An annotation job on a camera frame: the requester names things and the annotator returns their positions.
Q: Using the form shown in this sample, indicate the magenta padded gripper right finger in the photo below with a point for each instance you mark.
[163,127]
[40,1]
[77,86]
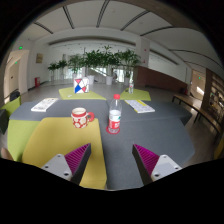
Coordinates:
[151,166]

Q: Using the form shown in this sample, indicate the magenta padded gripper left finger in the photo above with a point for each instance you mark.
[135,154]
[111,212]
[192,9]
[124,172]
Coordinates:
[71,166]

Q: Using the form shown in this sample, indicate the clear water bottle red cap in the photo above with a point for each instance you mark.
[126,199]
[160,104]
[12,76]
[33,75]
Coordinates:
[115,112]

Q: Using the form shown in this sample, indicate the distant clear water bottle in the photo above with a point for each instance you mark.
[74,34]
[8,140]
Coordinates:
[131,87]

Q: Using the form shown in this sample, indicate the red floral ceramic mug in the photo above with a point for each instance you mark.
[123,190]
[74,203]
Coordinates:
[81,117]

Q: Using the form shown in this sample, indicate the round red coaster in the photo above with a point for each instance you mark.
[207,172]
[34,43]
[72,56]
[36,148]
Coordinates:
[112,131]

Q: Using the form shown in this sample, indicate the yellow white booklet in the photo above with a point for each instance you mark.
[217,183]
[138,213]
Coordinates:
[139,106]

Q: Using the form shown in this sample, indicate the magazine on left table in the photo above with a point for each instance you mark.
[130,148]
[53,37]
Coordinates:
[44,105]

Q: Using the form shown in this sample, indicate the wooden bench at right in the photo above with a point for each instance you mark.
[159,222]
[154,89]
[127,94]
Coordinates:
[199,112]

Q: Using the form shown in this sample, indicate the red blue white cube box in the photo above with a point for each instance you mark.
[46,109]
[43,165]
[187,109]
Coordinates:
[81,85]

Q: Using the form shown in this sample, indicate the green chair at left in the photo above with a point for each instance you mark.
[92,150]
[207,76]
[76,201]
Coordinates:
[11,106]

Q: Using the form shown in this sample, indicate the red fire extinguisher box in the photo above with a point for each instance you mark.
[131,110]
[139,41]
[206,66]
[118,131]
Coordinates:
[37,81]

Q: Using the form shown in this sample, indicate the row of potted green plants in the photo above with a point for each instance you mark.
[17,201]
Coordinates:
[127,60]

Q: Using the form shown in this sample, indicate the framed picture on wall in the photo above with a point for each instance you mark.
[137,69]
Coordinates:
[39,58]

